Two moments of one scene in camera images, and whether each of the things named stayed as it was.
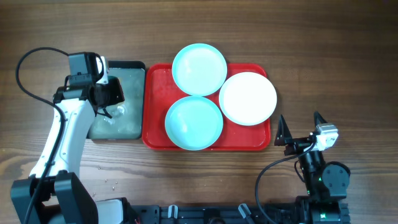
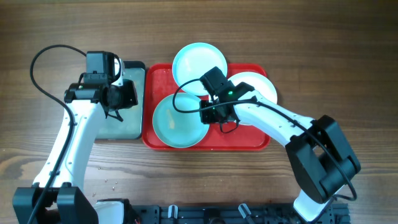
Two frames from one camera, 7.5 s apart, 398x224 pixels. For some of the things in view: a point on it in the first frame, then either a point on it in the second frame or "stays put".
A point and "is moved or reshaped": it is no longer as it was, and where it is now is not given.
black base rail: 306,212 stays put
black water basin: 127,121 stays put
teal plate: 199,70 stays put
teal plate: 193,123 is moved or reshaped
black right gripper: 284,137 to 206,116
